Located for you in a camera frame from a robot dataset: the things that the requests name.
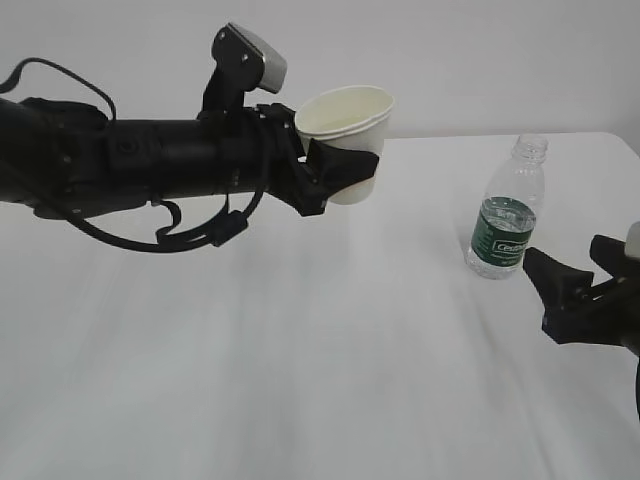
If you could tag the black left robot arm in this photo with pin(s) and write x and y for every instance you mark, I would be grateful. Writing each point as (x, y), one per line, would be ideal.
(95, 166)

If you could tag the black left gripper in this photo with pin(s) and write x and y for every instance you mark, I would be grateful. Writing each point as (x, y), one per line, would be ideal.
(263, 153)

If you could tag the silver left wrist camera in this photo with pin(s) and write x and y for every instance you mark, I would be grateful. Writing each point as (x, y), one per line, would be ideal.
(244, 62)

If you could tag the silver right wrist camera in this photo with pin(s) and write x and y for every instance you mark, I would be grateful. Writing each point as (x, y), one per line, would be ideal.
(631, 247)

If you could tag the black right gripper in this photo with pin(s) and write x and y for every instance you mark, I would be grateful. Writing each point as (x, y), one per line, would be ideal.
(576, 310)

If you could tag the white paper cup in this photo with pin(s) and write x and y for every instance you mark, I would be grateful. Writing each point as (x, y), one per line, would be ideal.
(352, 118)

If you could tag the clear water bottle green label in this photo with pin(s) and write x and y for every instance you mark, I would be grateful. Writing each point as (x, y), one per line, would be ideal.
(509, 210)

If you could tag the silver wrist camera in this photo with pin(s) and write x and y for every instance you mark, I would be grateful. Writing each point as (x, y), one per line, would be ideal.
(244, 62)
(631, 247)

